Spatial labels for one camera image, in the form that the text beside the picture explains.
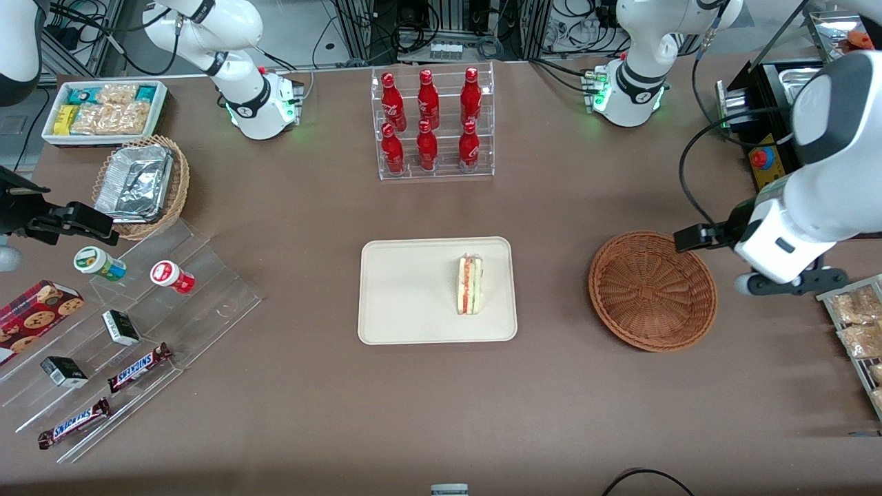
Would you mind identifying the tray of packaged snacks right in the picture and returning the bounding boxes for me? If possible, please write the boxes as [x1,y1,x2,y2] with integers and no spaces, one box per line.
[817,274,882,421]

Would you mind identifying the white plastic bin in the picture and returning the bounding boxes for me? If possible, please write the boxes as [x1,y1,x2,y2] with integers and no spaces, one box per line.
[41,80,168,147]

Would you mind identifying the triangular sandwich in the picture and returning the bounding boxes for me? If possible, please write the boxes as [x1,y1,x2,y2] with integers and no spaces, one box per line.
[457,254,484,316]

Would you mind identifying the cream rectangular tray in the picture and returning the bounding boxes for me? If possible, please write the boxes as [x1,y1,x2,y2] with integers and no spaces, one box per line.
[358,236,518,345]

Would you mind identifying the Snickers chocolate bar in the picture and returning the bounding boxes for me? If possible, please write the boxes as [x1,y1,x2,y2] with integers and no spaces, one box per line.
[107,342,173,393]
[38,397,111,450]

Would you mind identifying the small dark box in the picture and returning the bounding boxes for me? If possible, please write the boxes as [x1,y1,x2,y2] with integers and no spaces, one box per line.
[40,356,89,388]
[102,310,141,347]

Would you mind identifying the black table cable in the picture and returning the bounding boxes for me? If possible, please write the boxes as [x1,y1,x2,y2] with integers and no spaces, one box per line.
[602,468,697,496]

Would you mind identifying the light wicker basket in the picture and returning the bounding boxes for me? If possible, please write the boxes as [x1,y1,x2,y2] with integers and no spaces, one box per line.
[92,134,191,241]

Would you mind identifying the large clear cracker bag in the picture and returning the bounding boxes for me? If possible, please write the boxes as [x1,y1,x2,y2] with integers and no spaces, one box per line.
[71,102,151,136]

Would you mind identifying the clear acrylic stepped display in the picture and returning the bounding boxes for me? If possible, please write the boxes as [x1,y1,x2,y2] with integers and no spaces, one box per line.
[0,219,263,464]

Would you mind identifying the red cola bottle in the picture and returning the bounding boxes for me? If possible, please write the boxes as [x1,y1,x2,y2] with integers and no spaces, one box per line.
[460,67,482,125]
[417,69,440,130]
[381,72,407,132]
[416,120,438,172]
[458,121,480,172]
[381,123,405,174]

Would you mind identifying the steel warmer pan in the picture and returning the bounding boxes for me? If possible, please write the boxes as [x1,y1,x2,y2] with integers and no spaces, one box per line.
[779,66,822,107]

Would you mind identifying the red cookie box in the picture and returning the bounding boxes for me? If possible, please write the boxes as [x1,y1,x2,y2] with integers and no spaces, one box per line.
[0,280,85,367]

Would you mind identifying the green yogurt cup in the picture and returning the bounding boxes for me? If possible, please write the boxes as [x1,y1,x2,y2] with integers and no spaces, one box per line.
[74,246,127,282]

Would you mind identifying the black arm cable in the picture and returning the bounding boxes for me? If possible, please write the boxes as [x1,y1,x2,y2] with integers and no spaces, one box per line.
[678,105,801,228]

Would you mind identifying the black food warmer machine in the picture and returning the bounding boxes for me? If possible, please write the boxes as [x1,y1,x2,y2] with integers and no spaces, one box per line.
[715,59,882,240]

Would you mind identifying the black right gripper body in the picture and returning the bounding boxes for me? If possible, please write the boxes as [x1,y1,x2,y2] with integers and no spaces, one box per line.
[0,165,51,239]

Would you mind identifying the clear acrylic bottle rack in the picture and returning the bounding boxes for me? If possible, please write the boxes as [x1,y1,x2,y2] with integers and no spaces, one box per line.
[371,61,495,181]

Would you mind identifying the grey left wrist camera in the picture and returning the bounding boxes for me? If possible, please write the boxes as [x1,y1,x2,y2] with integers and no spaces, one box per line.
[734,267,850,297]

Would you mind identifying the stacked foil containers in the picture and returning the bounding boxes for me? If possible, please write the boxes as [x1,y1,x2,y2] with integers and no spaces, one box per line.
[94,143,174,224]

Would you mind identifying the round brown wicker basket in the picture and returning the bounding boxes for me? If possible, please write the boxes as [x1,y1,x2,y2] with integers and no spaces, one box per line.
[588,230,718,353]

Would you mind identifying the red yogurt cup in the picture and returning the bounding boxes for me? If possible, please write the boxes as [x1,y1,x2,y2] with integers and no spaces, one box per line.
[150,260,196,295]

